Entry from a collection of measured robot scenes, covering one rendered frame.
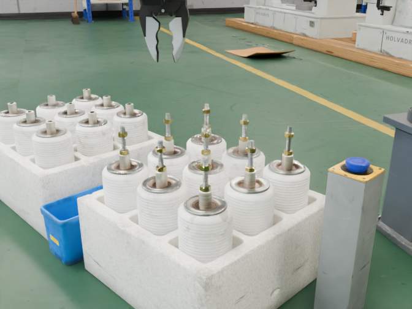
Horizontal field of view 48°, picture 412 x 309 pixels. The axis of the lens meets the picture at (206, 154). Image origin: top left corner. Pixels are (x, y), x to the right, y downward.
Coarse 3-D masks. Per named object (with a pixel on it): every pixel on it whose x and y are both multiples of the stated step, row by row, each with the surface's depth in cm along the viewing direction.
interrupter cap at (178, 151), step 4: (176, 148) 105; (180, 148) 105; (184, 148) 105; (152, 152) 102; (176, 152) 104; (180, 152) 103; (184, 152) 102; (156, 156) 101; (164, 156) 100; (168, 156) 100; (172, 156) 100; (176, 156) 100; (180, 156) 101
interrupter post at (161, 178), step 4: (156, 172) 86; (160, 172) 86; (164, 172) 86; (156, 176) 86; (160, 176) 86; (164, 176) 86; (156, 180) 87; (160, 180) 86; (164, 180) 86; (156, 184) 87; (160, 184) 87; (164, 184) 87
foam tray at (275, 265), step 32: (96, 192) 101; (96, 224) 95; (128, 224) 88; (288, 224) 88; (320, 224) 96; (96, 256) 99; (128, 256) 88; (160, 256) 80; (224, 256) 78; (256, 256) 82; (288, 256) 90; (128, 288) 92; (160, 288) 83; (192, 288) 76; (224, 288) 77; (256, 288) 84; (288, 288) 93
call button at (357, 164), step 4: (348, 160) 78; (352, 160) 78; (356, 160) 78; (360, 160) 78; (364, 160) 78; (348, 164) 78; (352, 164) 77; (356, 164) 77; (360, 164) 77; (364, 164) 77; (368, 164) 77; (348, 168) 78; (352, 168) 77; (356, 168) 77; (360, 168) 77; (364, 168) 77
